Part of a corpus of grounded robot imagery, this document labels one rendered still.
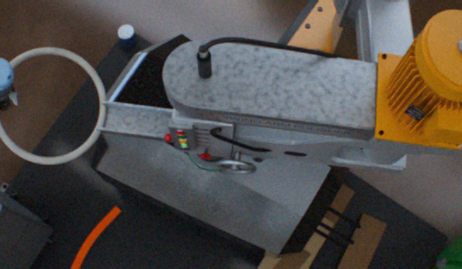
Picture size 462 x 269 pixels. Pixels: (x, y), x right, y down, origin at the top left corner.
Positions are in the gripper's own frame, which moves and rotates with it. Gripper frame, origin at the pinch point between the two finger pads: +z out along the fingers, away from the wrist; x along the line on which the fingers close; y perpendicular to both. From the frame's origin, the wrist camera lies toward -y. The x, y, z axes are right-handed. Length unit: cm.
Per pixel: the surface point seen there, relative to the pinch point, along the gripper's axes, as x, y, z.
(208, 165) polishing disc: 81, 44, 32
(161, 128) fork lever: 63, 25, 22
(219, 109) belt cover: 58, 33, -44
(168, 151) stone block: 72, 32, 47
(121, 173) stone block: 54, 33, 72
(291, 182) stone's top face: 111, 64, 24
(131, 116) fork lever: 54, 16, 27
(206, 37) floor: 147, -36, 123
